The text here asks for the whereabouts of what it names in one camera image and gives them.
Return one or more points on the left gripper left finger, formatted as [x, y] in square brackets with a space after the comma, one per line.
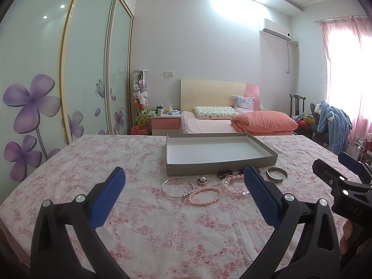
[52, 252]

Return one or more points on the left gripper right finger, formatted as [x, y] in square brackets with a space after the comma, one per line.
[317, 252]

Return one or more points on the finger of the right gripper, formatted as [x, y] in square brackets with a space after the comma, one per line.
[363, 171]
[338, 183]

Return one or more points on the wide silver bangle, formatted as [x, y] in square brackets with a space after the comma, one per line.
[276, 175]

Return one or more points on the thin silver bangle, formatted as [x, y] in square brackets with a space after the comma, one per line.
[177, 188]

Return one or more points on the right hand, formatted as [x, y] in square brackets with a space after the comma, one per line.
[345, 241]

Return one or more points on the blue plush robe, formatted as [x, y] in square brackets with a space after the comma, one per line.
[338, 125]

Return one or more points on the pink curtain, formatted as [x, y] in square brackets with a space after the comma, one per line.
[347, 49]

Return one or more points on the dark wooden chair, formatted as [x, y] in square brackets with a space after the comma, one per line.
[297, 105]

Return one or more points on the folded salmon duvet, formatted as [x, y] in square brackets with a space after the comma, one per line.
[262, 123]

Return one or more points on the floral pink tablecloth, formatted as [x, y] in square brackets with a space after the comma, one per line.
[216, 232]

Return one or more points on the purple patterned pillow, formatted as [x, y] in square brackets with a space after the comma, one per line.
[243, 104]

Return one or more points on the floral white pillow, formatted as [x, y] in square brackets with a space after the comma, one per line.
[215, 112]

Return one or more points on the grey cardboard tray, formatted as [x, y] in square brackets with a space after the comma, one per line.
[209, 153]

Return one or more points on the red waste basket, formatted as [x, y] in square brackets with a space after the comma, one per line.
[139, 130]

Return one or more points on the bed with pink sheet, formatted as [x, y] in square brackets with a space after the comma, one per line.
[190, 124]

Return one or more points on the white air conditioner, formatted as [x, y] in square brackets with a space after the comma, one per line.
[276, 30]

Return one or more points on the beige pink headboard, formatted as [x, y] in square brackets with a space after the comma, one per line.
[209, 92]

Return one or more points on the pink bedside table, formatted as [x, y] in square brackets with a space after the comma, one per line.
[164, 125]

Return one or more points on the plush toy display tube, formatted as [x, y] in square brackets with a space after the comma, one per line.
[140, 97]

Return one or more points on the sliding wardrobe with flowers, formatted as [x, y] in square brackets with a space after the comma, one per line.
[65, 67]

